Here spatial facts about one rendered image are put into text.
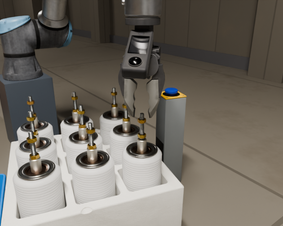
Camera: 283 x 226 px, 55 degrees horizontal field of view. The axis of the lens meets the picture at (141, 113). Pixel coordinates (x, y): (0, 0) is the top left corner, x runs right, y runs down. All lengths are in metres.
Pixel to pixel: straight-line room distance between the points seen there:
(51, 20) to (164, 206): 0.80
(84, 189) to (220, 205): 0.46
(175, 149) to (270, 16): 1.71
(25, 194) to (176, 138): 0.49
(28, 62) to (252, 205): 0.94
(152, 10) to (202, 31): 2.54
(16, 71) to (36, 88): 0.09
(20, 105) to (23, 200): 0.60
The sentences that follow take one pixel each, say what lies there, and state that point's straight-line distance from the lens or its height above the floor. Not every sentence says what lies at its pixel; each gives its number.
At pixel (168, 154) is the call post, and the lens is 0.90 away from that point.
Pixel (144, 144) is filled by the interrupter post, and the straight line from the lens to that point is 0.64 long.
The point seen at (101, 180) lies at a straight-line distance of 0.61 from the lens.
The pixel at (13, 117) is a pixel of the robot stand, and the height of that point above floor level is 0.17.
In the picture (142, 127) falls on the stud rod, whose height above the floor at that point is 0.31.
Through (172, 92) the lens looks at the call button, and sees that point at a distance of 0.84.
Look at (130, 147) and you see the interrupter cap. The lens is 0.67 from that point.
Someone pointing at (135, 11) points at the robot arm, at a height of 0.56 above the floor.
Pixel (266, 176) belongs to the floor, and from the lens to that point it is 1.10.
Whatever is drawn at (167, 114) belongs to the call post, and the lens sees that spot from 0.84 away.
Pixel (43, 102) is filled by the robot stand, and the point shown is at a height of 0.20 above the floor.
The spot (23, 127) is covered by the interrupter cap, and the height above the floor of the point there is 0.25.
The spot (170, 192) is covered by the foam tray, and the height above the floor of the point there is 0.17.
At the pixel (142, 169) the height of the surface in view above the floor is 0.23.
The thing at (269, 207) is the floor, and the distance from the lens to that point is 0.96.
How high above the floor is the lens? 0.57
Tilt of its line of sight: 22 degrees down
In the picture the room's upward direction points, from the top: straight up
